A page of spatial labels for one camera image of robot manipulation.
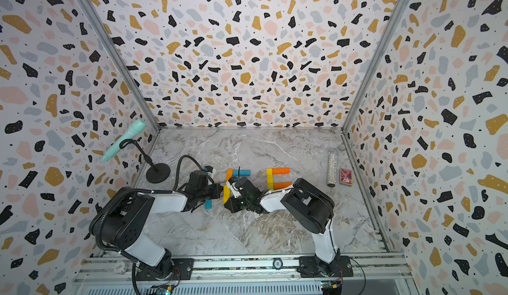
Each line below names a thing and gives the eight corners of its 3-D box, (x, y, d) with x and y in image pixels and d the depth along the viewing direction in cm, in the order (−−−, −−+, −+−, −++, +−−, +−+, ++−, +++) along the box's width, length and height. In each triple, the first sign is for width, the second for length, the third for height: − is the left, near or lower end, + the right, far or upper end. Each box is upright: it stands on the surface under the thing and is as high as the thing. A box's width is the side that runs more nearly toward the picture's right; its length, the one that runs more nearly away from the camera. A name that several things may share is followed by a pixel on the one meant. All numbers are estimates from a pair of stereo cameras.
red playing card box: (340, 184, 101) (341, 182, 99) (340, 170, 106) (341, 168, 105) (351, 186, 100) (353, 184, 98) (351, 172, 105) (352, 170, 104)
